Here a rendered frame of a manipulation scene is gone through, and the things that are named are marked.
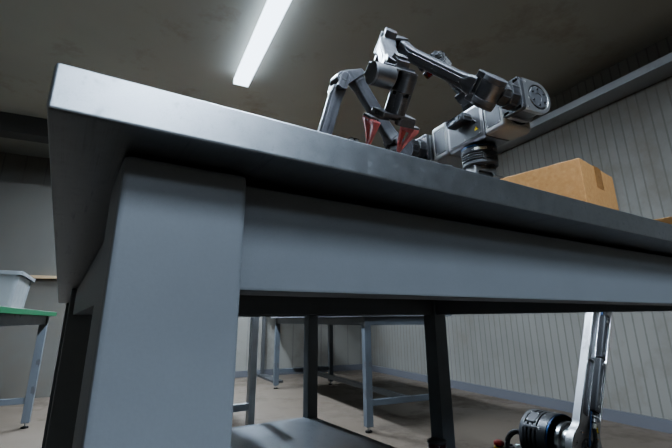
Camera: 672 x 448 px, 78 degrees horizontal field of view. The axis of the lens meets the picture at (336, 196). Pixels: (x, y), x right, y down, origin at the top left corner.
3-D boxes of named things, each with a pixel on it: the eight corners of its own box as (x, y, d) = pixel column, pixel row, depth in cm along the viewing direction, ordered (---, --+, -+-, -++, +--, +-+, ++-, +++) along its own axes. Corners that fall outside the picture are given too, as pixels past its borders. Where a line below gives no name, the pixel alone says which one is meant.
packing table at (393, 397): (268, 388, 462) (270, 315, 484) (333, 383, 495) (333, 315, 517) (365, 435, 271) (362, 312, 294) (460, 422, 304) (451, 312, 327)
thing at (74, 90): (58, 303, 185) (59, 298, 185) (314, 306, 253) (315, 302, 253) (45, 107, 15) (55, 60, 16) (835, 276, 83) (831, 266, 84)
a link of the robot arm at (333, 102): (353, 75, 166) (341, 83, 175) (340, 68, 164) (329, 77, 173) (324, 175, 157) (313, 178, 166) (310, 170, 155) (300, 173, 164)
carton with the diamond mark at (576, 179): (482, 275, 118) (472, 185, 126) (522, 280, 133) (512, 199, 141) (599, 265, 96) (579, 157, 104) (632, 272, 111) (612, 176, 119)
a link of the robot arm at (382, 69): (402, 54, 110) (390, 84, 114) (365, 42, 105) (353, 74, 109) (423, 69, 101) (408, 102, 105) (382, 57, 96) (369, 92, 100)
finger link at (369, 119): (354, 141, 110) (364, 106, 107) (377, 145, 113) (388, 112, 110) (365, 149, 105) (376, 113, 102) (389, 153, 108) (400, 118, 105)
